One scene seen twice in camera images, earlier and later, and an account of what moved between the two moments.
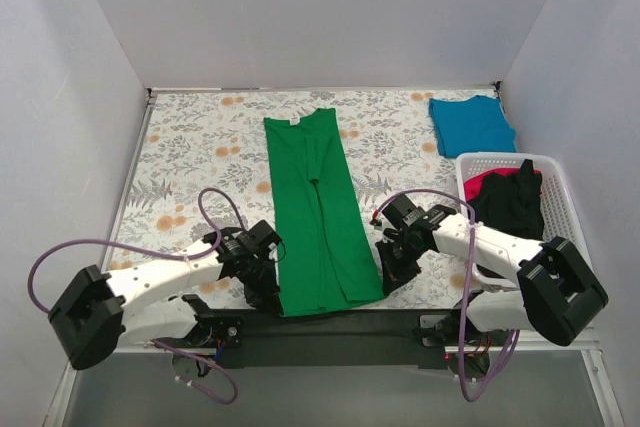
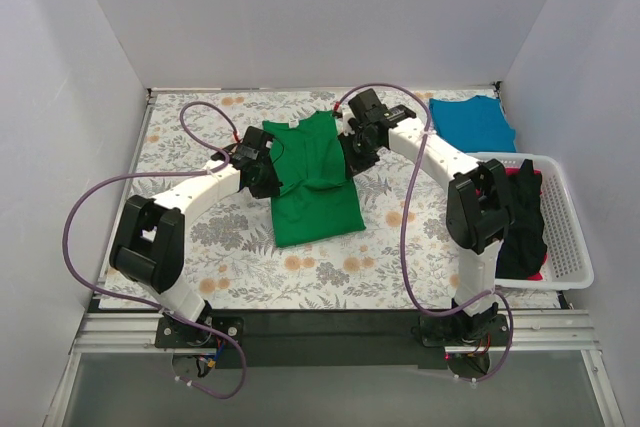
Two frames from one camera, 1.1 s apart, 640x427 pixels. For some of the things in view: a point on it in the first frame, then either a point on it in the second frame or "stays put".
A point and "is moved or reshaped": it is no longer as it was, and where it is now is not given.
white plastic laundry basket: x=560 y=216 stays put
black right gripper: x=397 y=264 → x=353 y=156
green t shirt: x=325 y=252 is moved or reshaped
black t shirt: x=510 y=203 stays put
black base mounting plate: x=271 y=339 stays put
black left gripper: x=261 y=286 → x=267 y=182
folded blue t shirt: x=476 y=125 stays put
